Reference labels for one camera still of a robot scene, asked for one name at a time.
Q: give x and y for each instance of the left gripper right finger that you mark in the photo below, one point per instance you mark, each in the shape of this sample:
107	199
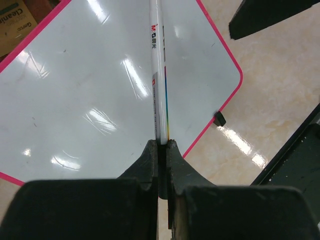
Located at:
201	210

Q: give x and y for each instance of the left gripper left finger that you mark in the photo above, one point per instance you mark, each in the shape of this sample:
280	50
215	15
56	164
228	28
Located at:
122	208

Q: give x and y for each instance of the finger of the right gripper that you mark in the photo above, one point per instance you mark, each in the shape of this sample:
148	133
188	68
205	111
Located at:
253	16

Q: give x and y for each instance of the pink framed whiteboard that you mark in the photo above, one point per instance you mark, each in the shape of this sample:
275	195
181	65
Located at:
76	95

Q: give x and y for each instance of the right black board stand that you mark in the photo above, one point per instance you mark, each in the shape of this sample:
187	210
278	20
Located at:
219	119

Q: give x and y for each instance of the brown cardboard box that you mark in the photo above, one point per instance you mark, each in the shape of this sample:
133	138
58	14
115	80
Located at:
16	22

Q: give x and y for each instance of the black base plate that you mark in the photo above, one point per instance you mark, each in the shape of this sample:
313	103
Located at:
297	163

